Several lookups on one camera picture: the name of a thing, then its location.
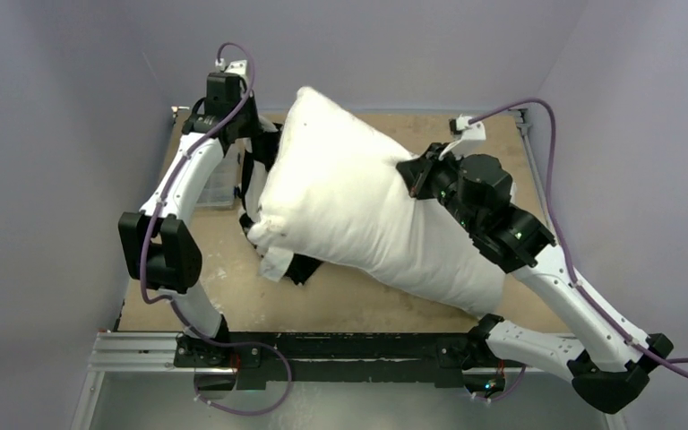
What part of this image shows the white pillow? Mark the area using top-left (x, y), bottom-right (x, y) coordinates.
top-left (248, 87), bottom-right (505, 316)

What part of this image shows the black white checkered pillowcase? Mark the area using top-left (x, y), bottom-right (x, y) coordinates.
top-left (236, 116), bottom-right (324, 288)

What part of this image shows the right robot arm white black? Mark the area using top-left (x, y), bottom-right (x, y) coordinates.
top-left (396, 142), bottom-right (673, 414)

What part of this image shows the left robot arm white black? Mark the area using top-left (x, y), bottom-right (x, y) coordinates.
top-left (118, 72), bottom-right (261, 366)

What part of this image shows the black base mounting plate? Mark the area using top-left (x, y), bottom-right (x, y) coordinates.
top-left (174, 331), bottom-right (521, 393)

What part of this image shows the clear plastic organizer box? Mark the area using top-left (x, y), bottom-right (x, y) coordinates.
top-left (196, 143), bottom-right (242, 211)

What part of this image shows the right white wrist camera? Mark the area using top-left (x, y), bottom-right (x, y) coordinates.
top-left (443, 115), bottom-right (486, 159)

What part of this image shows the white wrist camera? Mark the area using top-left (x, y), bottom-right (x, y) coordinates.
top-left (214, 57), bottom-right (254, 91)
top-left (443, 115), bottom-right (486, 159)

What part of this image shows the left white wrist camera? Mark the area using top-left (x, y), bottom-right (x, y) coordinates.
top-left (214, 57), bottom-right (254, 91)

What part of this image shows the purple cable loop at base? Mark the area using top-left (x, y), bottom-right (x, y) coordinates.
top-left (193, 344), bottom-right (293, 417)

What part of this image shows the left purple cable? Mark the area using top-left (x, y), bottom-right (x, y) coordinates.
top-left (138, 42), bottom-right (257, 351)

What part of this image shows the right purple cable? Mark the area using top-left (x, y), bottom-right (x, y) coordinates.
top-left (467, 98), bottom-right (688, 390)

